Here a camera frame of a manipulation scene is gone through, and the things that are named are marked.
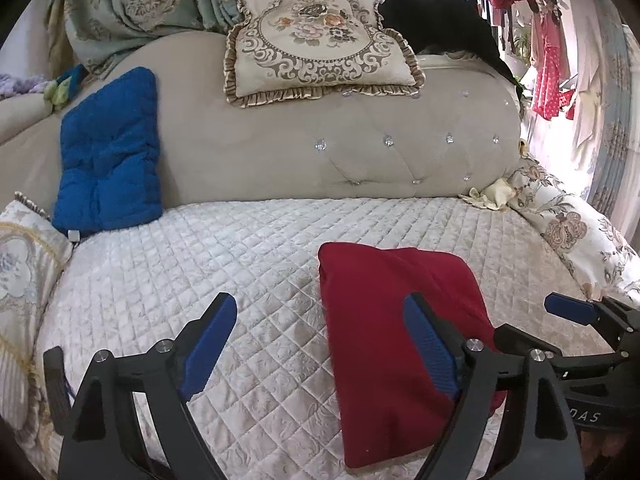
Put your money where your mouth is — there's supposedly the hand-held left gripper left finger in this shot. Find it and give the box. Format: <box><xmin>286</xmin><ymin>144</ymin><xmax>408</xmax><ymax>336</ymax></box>
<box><xmin>57</xmin><ymin>292</ymin><xmax>238</xmax><ymax>480</ymax></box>

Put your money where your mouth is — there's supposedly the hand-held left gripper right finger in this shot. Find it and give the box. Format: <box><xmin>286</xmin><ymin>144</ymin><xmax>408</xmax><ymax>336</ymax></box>
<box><xmin>402</xmin><ymin>292</ymin><xmax>586</xmax><ymax>480</ymax></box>

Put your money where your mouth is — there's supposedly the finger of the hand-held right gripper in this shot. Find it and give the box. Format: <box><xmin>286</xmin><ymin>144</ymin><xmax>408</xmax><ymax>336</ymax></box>
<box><xmin>544</xmin><ymin>292</ymin><xmax>640</xmax><ymax>335</ymax></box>
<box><xmin>492</xmin><ymin>323</ymin><xmax>567</xmax><ymax>362</ymax></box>

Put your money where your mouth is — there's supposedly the red sweater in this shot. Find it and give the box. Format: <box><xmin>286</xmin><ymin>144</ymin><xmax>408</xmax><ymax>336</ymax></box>
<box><xmin>318</xmin><ymin>241</ymin><xmax>508</xmax><ymax>471</ymax></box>

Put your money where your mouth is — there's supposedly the floral sofa armrest cushion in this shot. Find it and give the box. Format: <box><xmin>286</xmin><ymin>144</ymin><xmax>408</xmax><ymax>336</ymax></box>
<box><xmin>505</xmin><ymin>162</ymin><xmax>640</xmax><ymax>306</ymax></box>

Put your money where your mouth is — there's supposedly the white quilted sofa cover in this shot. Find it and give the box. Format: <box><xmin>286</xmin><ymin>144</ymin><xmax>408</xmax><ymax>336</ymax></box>
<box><xmin>35</xmin><ymin>196</ymin><xmax>621</xmax><ymax>480</ymax></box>

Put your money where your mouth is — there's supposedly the crumpled cream cloth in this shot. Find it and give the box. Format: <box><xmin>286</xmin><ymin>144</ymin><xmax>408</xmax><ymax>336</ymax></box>
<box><xmin>461</xmin><ymin>177</ymin><xmax>516</xmax><ymax>211</ymax></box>

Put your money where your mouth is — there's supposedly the blue patterned curtain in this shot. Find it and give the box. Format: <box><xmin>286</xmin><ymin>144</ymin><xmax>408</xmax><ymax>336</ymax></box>
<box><xmin>587</xmin><ymin>10</ymin><xmax>640</xmax><ymax>246</ymax></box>

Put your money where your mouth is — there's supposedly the pale fringed floral pillow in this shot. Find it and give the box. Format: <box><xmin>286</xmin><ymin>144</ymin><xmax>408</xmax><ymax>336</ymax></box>
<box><xmin>0</xmin><ymin>191</ymin><xmax>75</xmax><ymax>441</ymax></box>

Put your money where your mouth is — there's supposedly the white hanging garment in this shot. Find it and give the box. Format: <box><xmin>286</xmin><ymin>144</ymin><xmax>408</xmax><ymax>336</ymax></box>
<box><xmin>570</xmin><ymin>35</ymin><xmax>608</xmax><ymax>173</ymax></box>

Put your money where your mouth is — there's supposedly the blue quilted cushion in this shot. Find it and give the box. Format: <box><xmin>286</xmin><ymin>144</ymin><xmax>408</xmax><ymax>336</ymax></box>
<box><xmin>51</xmin><ymin>66</ymin><xmax>163</xmax><ymax>238</ymax></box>

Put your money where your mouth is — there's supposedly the beige tufted sofa backrest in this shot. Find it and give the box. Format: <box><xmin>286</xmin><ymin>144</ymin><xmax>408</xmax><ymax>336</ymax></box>
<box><xmin>0</xmin><ymin>30</ymin><xmax>523</xmax><ymax>216</ymax></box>

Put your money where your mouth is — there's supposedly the floral frilled pillow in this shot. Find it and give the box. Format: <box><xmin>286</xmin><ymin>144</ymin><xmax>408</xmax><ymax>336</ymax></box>
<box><xmin>222</xmin><ymin>0</ymin><xmax>427</xmax><ymax>108</ymax></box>

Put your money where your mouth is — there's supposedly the black cloth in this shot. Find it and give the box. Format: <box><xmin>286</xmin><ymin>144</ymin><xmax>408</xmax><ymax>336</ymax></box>
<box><xmin>380</xmin><ymin>0</ymin><xmax>523</xmax><ymax>96</ymax></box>

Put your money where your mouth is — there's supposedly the lavender knit cloth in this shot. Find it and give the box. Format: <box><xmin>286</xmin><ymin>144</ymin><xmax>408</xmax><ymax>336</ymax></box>
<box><xmin>0</xmin><ymin>74</ymin><xmax>48</xmax><ymax>101</ymax></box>

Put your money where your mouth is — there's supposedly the green floral curtain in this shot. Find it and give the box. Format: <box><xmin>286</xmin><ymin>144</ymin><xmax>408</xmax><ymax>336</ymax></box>
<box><xmin>45</xmin><ymin>0</ymin><xmax>356</xmax><ymax>73</ymax></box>

